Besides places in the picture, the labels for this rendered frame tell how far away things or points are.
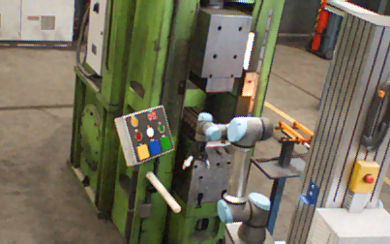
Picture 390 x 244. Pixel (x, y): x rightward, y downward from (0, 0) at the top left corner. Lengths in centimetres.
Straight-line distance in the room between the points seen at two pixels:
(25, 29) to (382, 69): 682
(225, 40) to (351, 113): 131
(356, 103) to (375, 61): 18
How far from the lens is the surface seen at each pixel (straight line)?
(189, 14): 327
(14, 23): 837
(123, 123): 295
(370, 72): 215
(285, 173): 363
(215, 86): 334
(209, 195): 364
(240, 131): 241
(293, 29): 1160
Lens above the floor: 232
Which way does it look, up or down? 22 degrees down
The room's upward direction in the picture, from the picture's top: 9 degrees clockwise
